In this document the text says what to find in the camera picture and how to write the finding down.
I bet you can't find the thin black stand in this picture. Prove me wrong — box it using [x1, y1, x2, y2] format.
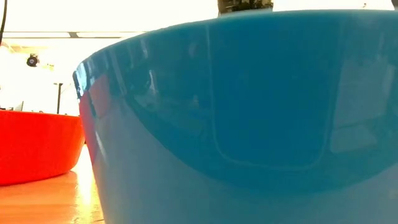
[53, 82, 64, 114]

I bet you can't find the red plastic mini bowl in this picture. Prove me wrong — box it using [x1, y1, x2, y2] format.
[0, 109, 85, 187]

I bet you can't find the blue plastic mini bowl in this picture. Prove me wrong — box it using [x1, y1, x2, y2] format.
[73, 9, 398, 224]

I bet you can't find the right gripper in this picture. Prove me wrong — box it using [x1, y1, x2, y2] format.
[217, 0, 274, 15]

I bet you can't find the black hanging cable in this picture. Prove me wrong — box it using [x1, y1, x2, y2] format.
[0, 0, 8, 46]

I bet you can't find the black round device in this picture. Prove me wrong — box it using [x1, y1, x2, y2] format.
[26, 53, 40, 68]

